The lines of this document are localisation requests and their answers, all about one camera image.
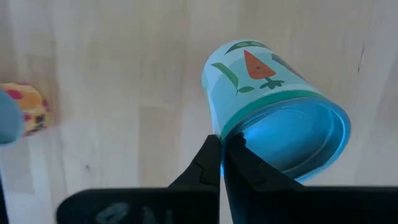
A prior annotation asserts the mixed veggies label can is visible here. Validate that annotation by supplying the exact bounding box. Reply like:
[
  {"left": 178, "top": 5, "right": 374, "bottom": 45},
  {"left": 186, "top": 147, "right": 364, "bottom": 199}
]
[{"left": 201, "top": 39, "right": 352, "bottom": 184}]

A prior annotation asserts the yellow pineapple rings can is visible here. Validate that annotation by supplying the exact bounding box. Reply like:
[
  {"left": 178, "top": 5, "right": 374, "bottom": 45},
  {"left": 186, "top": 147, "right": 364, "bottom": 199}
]
[{"left": 0, "top": 81, "right": 52, "bottom": 146}]

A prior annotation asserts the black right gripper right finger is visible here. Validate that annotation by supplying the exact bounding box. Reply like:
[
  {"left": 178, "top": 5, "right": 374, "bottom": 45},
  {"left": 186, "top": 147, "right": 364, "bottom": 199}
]
[{"left": 223, "top": 132, "right": 305, "bottom": 224}]

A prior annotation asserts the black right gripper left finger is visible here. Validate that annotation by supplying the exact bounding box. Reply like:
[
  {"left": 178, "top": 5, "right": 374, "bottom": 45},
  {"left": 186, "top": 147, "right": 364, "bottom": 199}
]
[{"left": 167, "top": 133, "right": 223, "bottom": 189}]

